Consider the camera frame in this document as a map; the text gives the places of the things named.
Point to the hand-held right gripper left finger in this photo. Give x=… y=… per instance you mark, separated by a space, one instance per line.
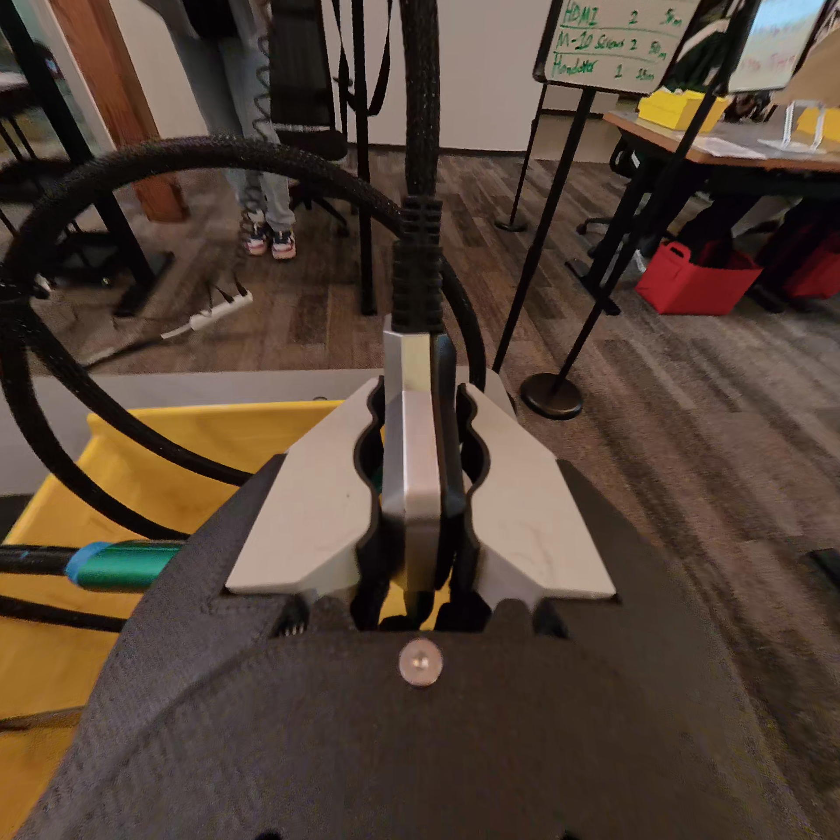
x=308 y=512

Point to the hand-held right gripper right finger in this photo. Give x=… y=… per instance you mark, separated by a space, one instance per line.
x=531 y=525

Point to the large yellow plastic bin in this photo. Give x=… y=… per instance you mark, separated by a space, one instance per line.
x=39 y=663

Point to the white power strip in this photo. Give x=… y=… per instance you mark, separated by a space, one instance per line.
x=216 y=313

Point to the red tote bag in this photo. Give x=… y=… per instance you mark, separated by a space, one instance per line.
x=695 y=285
x=817 y=269

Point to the black stand pole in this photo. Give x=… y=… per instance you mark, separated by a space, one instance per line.
x=364 y=197

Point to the black office chair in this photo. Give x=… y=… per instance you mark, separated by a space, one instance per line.
x=623 y=161

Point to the wooden top table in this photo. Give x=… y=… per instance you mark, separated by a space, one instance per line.
x=669 y=145

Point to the black hanging bag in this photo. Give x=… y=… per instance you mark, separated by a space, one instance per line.
x=302 y=72

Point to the small yellow plastic bin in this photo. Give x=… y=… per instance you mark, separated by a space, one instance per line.
x=682 y=108

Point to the white acrylic stand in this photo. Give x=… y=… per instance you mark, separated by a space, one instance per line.
x=800 y=141

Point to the whiteboard on black easel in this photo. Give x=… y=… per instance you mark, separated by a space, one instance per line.
x=617 y=39

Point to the tan stand panel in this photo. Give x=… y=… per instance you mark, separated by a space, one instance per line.
x=814 y=72

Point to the lit display screen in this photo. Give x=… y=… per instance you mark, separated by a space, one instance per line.
x=781 y=46

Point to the black table frame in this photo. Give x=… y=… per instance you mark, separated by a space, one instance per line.
x=141 y=282

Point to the brown wooden post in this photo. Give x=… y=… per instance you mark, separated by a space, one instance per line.
x=111 y=79

